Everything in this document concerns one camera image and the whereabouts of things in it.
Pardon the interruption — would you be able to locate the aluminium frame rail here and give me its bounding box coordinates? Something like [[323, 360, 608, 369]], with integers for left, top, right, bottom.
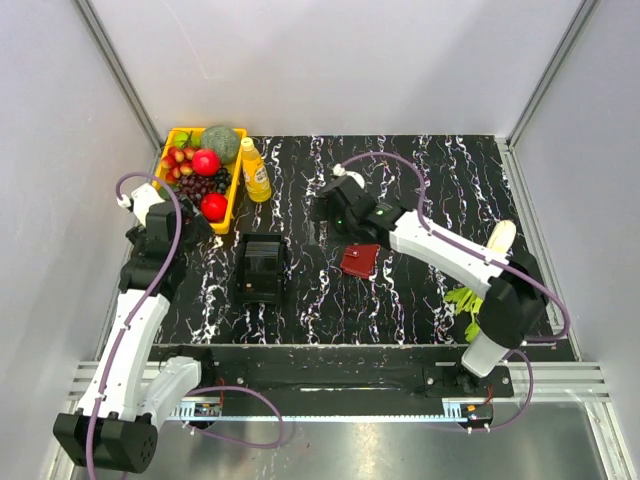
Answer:
[[69, 360, 611, 403]]

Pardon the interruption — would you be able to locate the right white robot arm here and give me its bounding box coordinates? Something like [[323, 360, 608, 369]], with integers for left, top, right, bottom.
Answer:
[[314, 176, 548, 396]]

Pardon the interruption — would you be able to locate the yellow juice bottle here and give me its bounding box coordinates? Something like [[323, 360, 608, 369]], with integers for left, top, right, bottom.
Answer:
[[240, 137, 272, 203]]

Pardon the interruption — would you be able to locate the small red fruits cluster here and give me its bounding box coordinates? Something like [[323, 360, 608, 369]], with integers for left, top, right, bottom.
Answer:
[[160, 147, 196, 184]]

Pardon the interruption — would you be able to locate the green broccoli head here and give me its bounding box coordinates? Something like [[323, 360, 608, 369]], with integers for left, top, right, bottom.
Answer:
[[200, 125, 241, 165]]

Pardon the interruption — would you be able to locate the purple cable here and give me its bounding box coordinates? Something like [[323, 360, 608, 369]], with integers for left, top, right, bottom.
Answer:
[[84, 172, 286, 480], [333, 152, 571, 434]]

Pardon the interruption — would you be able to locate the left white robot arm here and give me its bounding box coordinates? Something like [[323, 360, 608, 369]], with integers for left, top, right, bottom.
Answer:
[[53, 184, 217, 473]]

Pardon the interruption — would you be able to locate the yellow plastic tray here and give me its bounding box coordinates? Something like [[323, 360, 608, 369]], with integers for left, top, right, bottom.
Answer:
[[156, 125, 247, 234]]

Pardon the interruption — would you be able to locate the red leather card holder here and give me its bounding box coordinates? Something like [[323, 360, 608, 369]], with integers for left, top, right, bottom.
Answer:
[[340, 244, 380, 279]]

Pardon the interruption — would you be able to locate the red apple upper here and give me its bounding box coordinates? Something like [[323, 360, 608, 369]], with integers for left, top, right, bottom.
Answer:
[[191, 149, 221, 176]]

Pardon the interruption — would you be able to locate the black card dispenser box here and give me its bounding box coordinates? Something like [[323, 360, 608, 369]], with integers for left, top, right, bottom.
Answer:
[[232, 232, 287, 306]]

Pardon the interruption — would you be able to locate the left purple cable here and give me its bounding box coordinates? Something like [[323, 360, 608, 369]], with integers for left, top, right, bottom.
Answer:
[[84, 172, 286, 480]]

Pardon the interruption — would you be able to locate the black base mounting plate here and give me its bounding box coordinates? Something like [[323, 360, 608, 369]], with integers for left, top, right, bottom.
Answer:
[[149, 345, 514, 399]]

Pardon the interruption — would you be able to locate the green pear fruit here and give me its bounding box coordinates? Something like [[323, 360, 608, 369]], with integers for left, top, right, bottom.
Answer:
[[172, 130, 201, 150]]

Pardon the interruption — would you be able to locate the dark purple grape bunch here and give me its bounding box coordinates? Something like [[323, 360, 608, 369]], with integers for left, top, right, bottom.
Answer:
[[173, 167, 232, 207]]

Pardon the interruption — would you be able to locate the red apple lower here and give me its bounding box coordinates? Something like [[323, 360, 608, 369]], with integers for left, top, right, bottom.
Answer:
[[200, 193, 228, 223]]

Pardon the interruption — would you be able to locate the red apple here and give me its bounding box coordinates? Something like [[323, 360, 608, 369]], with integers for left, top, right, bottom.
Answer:
[[191, 149, 221, 176], [200, 193, 228, 223]]

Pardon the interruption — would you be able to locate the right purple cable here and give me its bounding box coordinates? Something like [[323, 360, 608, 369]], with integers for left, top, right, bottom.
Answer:
[[333, 152, 571, 434]]

